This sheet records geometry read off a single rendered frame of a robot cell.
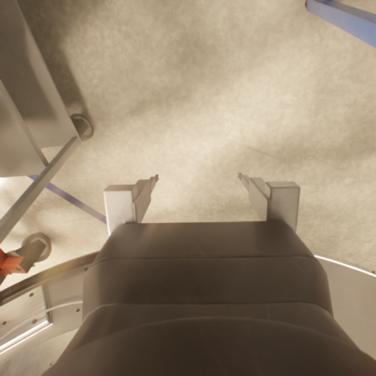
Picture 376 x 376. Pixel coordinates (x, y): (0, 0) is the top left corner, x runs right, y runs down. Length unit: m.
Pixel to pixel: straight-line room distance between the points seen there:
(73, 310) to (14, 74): 0.68
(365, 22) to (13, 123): 0.77
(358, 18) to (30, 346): 0.80
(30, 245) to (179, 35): 1.27
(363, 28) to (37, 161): 0.79
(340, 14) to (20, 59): 0.79
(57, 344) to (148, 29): 0.81
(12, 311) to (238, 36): 0.88
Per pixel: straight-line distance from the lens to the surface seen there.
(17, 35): 0.91
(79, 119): 1.03
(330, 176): 1.15
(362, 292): 0.58
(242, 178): 0.16
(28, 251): 1.63
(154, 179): 0.16
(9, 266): 1.60
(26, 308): 0.68
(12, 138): 0.85
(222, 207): 1.19
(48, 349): 0.61
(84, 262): 0.66
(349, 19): 0.57
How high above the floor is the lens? 0.86
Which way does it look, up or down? 49 degrees down
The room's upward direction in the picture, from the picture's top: 169 degrees counter-clockwise
